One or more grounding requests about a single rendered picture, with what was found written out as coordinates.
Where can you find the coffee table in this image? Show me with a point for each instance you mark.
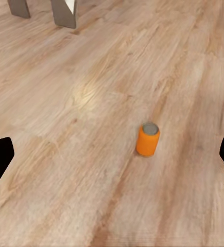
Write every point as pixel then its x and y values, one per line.
pixel 64 11

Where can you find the can of soda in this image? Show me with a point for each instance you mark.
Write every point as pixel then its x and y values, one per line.
pixel 148 138

